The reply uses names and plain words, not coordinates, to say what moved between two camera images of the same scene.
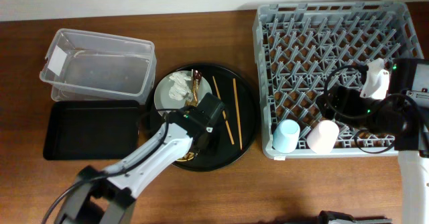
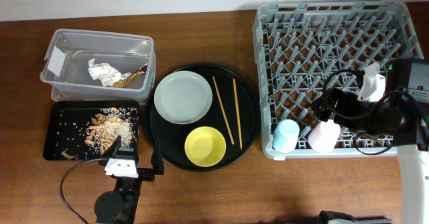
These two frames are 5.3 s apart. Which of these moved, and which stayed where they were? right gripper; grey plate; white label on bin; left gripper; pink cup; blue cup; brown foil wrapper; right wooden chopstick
Moved: left gripper; brown foil wrapper
Stayed: right gripper; grey plate; right wooden chopstick; pink cup; blue cup; white label on bin
